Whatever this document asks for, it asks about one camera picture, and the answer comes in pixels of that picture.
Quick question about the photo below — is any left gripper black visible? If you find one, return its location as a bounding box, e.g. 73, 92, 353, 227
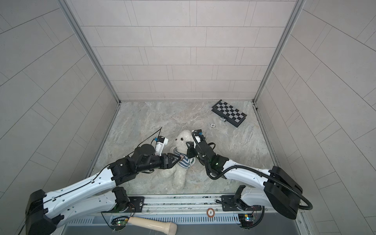
135, 154, 182, 174

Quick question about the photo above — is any blue white striped sweater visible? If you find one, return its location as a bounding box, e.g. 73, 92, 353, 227
172, 147, 196, 169

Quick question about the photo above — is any white teddy bear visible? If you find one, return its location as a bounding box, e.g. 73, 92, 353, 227
160, 130, 195, 190

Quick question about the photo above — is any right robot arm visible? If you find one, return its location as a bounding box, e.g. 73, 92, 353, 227
186, 141, 303, 220

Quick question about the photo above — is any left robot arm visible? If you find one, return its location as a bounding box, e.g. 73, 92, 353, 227
24, 144, 181, 235

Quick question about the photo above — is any black white checkerboard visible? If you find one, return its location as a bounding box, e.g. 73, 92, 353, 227
212, 100, 247, 127

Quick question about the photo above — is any red round sticker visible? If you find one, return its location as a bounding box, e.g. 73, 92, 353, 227
206, 208, 215, 218

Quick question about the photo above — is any right circuit board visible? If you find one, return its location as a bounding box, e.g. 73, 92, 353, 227
238, 214, 254, 229

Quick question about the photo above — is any circuit board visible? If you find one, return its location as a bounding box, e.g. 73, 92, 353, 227
238, 214, 254, 229
111, 216, 129, 231

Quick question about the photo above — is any left circuit board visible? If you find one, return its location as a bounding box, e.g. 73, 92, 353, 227
111, 216, 129, 231

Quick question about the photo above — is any black corrugated cable conduit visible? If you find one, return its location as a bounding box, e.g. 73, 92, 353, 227
191, 130, 313, 211

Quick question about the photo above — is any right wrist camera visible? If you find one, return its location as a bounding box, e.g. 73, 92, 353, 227
192, 129, 205, 143

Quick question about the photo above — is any aluminium mounting rail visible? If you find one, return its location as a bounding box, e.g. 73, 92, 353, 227
63, 192, 303, 218

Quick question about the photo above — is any beige cylindrical handle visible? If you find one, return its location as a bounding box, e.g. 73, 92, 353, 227
127, 217, 177, 235

